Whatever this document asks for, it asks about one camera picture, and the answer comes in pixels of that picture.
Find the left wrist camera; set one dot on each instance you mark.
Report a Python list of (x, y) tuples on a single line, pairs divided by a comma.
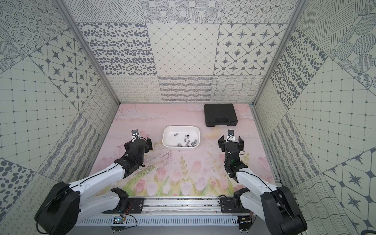
[(135, 134)]

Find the white plastic storage box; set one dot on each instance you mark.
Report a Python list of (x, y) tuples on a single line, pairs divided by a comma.
[(170, 141)]

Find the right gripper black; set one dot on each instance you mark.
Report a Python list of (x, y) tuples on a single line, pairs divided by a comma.
[(222, 143)]

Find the left circuit board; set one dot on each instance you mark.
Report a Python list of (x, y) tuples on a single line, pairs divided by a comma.
[(118, 220)]

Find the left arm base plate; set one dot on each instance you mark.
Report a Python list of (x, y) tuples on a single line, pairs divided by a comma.
[(131, 205)]

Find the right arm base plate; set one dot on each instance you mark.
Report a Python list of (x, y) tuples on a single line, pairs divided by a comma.
[(229, 205)]

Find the circuit board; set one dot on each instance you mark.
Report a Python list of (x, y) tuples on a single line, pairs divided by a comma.
[(118, 220), (245, 223)]

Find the white vented cable duct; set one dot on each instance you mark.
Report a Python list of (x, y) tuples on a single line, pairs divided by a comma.
[(167, 220)]

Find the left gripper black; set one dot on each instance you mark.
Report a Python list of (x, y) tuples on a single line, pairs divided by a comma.
[(144, 144)]

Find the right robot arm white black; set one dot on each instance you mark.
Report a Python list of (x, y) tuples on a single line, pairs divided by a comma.
[(277, 224)]

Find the black plastic tool case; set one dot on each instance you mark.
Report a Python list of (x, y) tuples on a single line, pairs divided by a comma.
[(220, 114)]

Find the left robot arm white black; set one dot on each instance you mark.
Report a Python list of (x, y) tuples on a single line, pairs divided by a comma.
[(68, 204)]

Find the right circuit board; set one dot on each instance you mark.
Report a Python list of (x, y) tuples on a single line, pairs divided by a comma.
[(245, 223)]

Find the aluminium rail frame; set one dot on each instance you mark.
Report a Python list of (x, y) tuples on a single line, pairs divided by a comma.
[(214, 204)]

